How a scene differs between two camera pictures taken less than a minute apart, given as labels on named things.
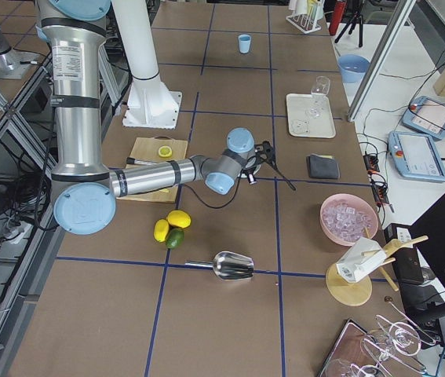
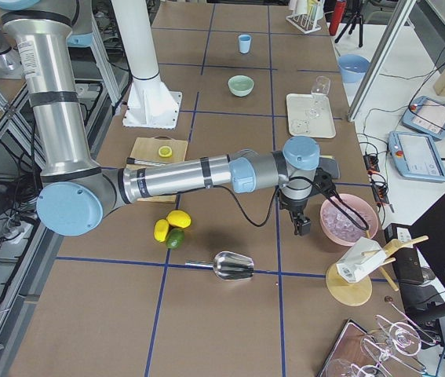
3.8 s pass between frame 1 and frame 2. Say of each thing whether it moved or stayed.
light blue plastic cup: stayed
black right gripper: moved
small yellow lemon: stayed
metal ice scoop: stayed
